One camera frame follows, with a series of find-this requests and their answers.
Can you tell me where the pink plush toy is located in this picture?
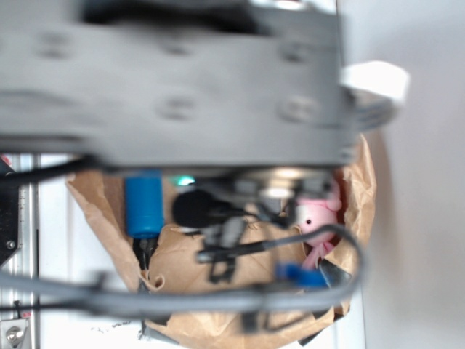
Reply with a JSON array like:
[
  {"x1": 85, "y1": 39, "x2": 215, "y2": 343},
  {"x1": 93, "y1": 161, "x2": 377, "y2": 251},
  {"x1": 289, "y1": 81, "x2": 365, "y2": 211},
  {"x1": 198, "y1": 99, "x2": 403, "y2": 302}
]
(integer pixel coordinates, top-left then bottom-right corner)
[{"x1": 296, "y1": 190, "x2": 342, "y2": 270}]

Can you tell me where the brown paper bag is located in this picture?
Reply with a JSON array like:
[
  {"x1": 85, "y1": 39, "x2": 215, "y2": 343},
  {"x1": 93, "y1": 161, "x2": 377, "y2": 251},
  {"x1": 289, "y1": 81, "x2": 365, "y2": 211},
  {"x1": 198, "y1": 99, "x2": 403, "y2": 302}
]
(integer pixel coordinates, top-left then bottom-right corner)
[{"x1": 66, "y1": 140, "x2": 376, "y2": 348}]

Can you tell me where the blue plastic cylinder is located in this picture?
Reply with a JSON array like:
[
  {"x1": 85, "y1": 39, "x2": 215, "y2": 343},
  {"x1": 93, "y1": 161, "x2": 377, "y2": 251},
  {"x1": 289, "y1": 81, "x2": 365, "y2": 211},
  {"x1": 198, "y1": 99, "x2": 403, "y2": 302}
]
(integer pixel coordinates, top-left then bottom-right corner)
[{"x1": 124, "y1": 170, "x2": 164, "y2": 239}]

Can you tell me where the blue plastic clip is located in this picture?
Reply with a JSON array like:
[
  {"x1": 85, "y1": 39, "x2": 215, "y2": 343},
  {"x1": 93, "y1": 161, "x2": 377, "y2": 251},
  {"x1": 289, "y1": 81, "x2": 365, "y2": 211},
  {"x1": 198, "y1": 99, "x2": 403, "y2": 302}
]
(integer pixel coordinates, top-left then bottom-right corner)
[{"x1": 275, "y1": 262, "x2": 328, "y2": 289}]

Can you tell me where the aluminium extrusion rail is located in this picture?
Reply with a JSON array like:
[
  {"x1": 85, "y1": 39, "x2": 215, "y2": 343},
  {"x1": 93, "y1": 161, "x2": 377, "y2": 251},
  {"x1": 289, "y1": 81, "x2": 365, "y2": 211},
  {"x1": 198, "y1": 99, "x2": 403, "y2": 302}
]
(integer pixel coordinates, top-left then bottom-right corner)
[{"x1": 0, "y1": 152, "x2": 41, "y2": 349}]

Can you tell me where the grey cable bundle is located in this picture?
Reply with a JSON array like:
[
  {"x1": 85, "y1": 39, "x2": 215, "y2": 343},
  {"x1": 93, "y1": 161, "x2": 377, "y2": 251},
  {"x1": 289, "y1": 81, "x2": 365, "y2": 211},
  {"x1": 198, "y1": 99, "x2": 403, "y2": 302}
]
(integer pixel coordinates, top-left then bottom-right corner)
[{"x1": 0, "y1": 224, "x2": 367, "y2": 317}]

